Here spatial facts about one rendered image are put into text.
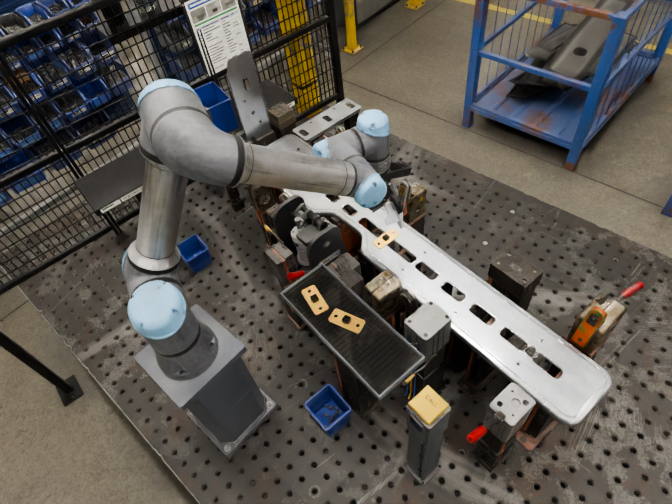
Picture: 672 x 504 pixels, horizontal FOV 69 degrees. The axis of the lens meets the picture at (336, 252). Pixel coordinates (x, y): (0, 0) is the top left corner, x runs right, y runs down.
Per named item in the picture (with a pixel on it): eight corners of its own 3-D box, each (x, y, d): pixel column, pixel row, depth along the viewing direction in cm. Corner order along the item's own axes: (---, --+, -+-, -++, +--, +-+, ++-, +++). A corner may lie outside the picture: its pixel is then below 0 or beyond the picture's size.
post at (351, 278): (371, 347, 161) (364, 277, 130) (360, 356, 160) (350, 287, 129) (362, 337, 164) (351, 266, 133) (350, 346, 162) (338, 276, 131)
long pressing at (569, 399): (624, 373, 118) (626, 370, 116) (568, 436, 110) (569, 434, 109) (291, 132, 192) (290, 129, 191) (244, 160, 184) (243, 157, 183)
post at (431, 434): (441, 467, 136) (454, 408, 102) (422, 486, 133) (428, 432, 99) (422, 446, 140) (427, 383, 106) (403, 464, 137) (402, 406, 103)
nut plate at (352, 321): (366, 321, 115) (365, 318, 114) (358, 334, 113) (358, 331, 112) (335, 308, 118) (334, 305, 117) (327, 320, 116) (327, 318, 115)
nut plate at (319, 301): (329, 308, 118) (329, 306, 117) (315, 315, 117) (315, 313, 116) (314, 284, 123) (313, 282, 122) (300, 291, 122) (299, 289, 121)
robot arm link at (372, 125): (347, 115, 115) (379, 102, 117) (352, 151, 124) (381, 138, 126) (363, 132, 111) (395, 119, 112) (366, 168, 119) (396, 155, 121)
